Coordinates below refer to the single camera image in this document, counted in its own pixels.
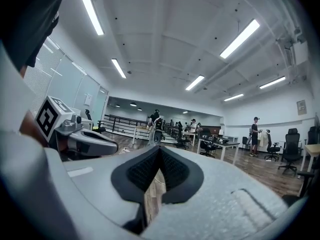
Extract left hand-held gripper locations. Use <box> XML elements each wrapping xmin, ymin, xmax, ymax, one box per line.
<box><xmin>34</xmin><ymin>95</ymin><xmax>119</xmax><ymax>162</ymax></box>

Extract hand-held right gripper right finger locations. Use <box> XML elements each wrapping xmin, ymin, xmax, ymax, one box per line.
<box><xmin>141</xmin><ymin>145</ymin><xmax>308</xmax><ymax>240</ymax></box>

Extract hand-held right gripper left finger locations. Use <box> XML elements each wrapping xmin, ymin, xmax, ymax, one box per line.
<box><xmin>0</xmin><ymin>130</ymin><xmax>161</xmax><ymax>240</ymax></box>

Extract person's left forearm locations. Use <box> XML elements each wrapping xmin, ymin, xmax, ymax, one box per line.
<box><xmin>19</xmin><ymin>110</ymin><xmax>50</xmax><ymax>148</ymax></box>

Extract person's left hand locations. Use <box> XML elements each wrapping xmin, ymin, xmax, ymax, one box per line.
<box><xmin>58</xmin><ymin>136</ymin><xmax>70</xmax><ymax>157</ymax></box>

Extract black metal railing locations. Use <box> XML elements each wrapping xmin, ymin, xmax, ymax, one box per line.
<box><xmin>103</xmin><ymin>113</ymin><xmax>150</xmax><ymax>138</ymax></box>

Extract white desk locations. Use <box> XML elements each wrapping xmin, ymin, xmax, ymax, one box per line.
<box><xmin>72</xmin><ymin>106</ymin><xmax>95</xmax><ymax>133</ymax></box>

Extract small wooden table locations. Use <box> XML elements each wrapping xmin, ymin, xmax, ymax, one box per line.
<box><xmin>132</xmin><ymin>125</ymin><xmax>151</xmax><ymax>145</ymax></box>

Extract dark-topped white-legged desk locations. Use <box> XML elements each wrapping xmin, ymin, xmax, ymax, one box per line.
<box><xmin>197</xmin><ymin>137</ymin><xmax>241</xmax><ymax>166</ymax></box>

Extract wooden table with white legs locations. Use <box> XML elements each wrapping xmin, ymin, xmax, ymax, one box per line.
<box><xmin>182</xmin><ymin>131</ymin><xmax>197</xmax><ymax>145</ymax></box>

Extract long ceiling light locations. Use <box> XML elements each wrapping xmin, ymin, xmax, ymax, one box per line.
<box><xmin>219</xmin><ymin>18</ymin><xmax>261</xmax><ymax>60</ymax></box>
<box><xmin>223</xmin><ymin>93</ymin><xmax>245</xmax><ymax>102</ymax></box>
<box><xmin>184</xmin><ymin>74</ymin><xmax>206</xmax><ymax>92</ymax></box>
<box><xmin>110</xmin><ymin>58</ymin><xmax>127</xmax><ymax>79</ymax></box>
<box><xmin>79</xmin><ymin>0</ymin><xmax>105</xmax><ymax>36</ymax></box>
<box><xmin>258</xmin><ymin>75</ymin><xmax>286</xmax><ymax>90</ymax></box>

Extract black high-back office chair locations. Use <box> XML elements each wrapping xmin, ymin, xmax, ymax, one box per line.
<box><xmin>277</xmin><ymin>127</ymin><xmax>304</xmax><ymax>177</ymax></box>

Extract light wooden desk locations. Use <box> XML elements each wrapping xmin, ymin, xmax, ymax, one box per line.
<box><xmin>299</xmin><ymin>143</ymin><xmax>320</xmax><ymax>173</ymax></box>

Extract person's black shirt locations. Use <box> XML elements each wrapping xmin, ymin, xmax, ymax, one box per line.
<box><xmin>0</xmin><ymin>0</ymin><xmax>72</xmax><ymax>69</ymax></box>

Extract ceiling air conditioner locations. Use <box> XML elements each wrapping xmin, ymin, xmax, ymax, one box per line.
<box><xmin>284</xmin><ymin>40</ymin><xmax>309</xmax><ymax>67</ymax></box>

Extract white ceiling pipes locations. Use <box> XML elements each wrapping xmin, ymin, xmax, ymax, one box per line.
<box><xmin>262</xmin><ymin>13</ymin><xmax>305</xmax><ymax>50</ymax></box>

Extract wall poster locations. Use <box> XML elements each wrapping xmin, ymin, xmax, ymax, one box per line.
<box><xmin>296</xmin><ymin>99</ymin><xmax>308</xmax><ymax>116</ymax></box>

